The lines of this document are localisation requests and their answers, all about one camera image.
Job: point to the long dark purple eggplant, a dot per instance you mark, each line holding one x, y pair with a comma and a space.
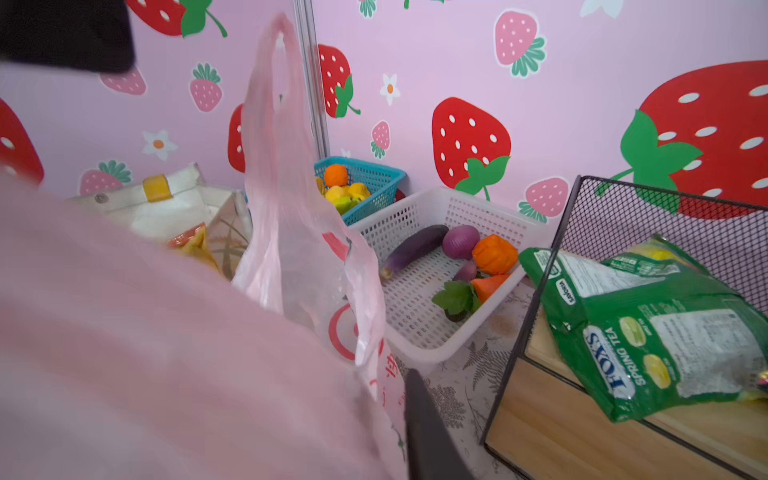
413, 248

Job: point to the orange toy tangerine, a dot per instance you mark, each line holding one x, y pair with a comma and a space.
336, 175

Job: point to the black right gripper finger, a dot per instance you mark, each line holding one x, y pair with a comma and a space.
431, 454

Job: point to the teal plastic fruit basket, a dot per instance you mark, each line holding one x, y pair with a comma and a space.
382, 181

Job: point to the yellow toy lemon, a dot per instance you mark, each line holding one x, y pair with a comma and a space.
356, 192

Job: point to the white canvas tote bag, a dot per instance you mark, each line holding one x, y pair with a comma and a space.
163, 206

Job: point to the pink plastic grocery bag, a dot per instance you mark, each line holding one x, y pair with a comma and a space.
122, 359

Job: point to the orange toy pumpkin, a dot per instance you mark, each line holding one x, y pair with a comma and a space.
494, 255

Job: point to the black wire mesh basket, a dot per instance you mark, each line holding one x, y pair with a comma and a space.
544, 424

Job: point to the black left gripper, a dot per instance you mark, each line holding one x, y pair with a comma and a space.
87, 35

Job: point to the yellow snack packet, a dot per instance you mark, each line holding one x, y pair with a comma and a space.
193, 243

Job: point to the green snack packet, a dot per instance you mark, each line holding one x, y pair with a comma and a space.
650, 329

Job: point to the white plastic vegetable basket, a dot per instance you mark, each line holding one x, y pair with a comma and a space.
417, 330

